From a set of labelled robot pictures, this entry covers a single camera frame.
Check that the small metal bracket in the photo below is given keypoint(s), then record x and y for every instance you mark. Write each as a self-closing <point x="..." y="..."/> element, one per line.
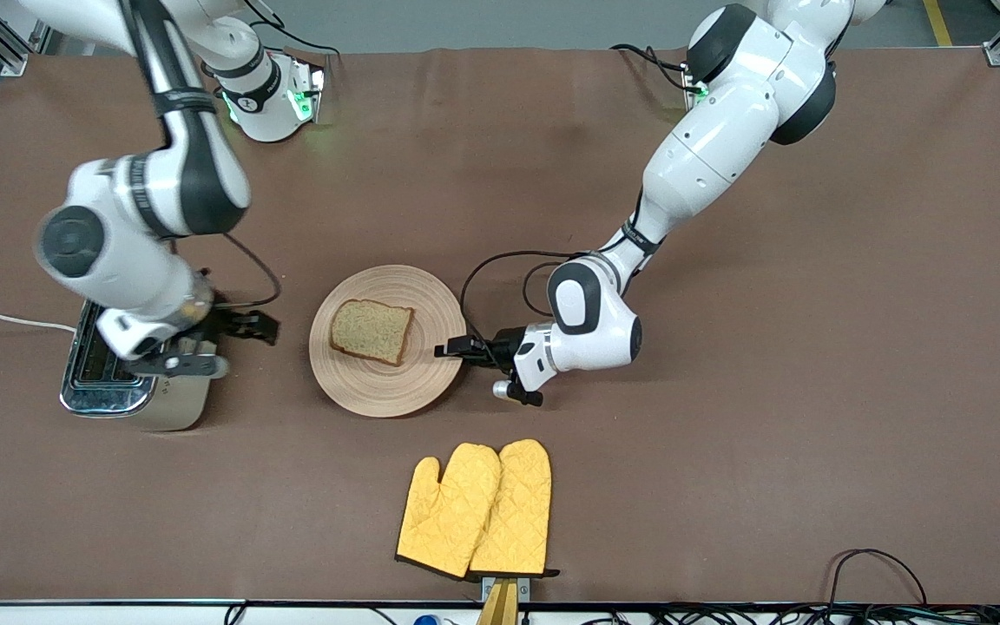
<point x="524" y="590"/>

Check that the blue and white plug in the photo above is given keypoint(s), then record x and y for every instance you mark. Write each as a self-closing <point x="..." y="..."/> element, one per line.
<point x="429" y="620"/>

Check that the yellow quilted oven mitt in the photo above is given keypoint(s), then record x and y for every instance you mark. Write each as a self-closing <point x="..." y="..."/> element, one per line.
<point x="522" y="512"/>
<point x="448" y="512"/>

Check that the brown bread slice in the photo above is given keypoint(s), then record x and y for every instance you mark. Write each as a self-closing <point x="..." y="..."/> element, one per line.
<point x="371" y="330"/>

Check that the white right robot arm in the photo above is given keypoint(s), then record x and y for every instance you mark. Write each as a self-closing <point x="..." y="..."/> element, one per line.
<point x="196" y="174"/>

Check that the round wooden plate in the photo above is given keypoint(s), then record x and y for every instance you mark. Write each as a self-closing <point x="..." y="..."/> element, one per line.
<point x="378" y="391"/>

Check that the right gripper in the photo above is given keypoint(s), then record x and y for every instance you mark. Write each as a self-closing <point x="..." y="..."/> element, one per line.
<point x="224" y="321"/>

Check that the brown table mat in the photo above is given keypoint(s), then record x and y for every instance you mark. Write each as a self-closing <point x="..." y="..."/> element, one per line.
<point x="726" y="434"/>

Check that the chrome and beige toaster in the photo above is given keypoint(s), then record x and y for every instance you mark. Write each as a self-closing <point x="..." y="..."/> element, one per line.
<point x="179" y="404"/>

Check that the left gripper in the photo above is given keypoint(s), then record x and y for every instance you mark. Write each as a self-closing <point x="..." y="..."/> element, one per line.
<point x="504" y="342"/>

